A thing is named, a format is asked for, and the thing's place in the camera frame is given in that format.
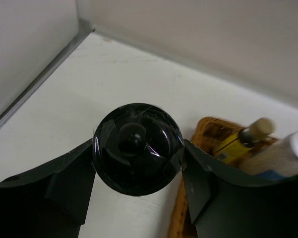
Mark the brown wicker divided basket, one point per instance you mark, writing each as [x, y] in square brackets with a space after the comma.
[210, 131]

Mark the black lid shaker jar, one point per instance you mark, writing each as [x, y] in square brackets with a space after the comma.
[137, 149]

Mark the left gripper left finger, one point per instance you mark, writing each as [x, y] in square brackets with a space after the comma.
[50, 200]

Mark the silver lid blue label jar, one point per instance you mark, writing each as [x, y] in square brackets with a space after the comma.
[276, 162]

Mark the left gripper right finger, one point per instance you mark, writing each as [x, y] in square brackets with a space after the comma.
[225, 202]

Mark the cork top yellow label bottle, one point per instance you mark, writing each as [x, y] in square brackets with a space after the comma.
[239, 143]

